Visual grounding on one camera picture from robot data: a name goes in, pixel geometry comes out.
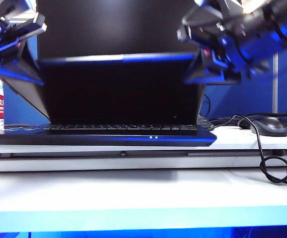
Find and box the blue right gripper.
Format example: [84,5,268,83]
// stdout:
[177,0,252,86]

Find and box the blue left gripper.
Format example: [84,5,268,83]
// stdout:
[0,13,52,120]

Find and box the black Hasee laptop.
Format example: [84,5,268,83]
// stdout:
[0,52,217,147]

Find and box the wide blue partition panel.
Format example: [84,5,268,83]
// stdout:
[3,34,275,126]

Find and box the black desktop keyboard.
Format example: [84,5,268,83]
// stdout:
[197,114,215,130]

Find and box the black grey computer mouse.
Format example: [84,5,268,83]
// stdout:
[250,117,287,137]

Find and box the black ASUS monitor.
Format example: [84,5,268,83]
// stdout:
[36,0,204,61]

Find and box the white raised desk platform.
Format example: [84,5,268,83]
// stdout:
[0,125,287,173]

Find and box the thin black monitor cable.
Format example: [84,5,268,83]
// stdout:
[203,94,213,119]

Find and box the grey partition post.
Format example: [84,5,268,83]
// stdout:
[272,52,280,115]

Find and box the black cable behind mouse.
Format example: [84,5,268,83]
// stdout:
[247,110,287,133]

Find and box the black looped mouse cable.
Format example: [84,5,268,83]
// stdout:
[209,114,287,187]

